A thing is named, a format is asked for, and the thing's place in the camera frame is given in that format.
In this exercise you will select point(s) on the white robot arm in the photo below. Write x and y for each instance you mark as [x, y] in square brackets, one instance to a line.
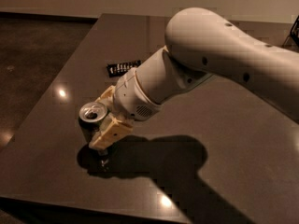
[198, 45]

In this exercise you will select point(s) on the black snack bar wrapper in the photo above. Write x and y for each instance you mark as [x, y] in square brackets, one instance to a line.
[119, 69]

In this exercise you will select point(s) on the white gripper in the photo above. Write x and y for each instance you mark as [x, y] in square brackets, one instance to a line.
[130, 94]

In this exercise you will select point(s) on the green soda can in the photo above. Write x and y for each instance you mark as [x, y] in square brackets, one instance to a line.
[90, 117]

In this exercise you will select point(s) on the black object at table edge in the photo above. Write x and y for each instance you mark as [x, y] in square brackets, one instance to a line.
[292, 39]

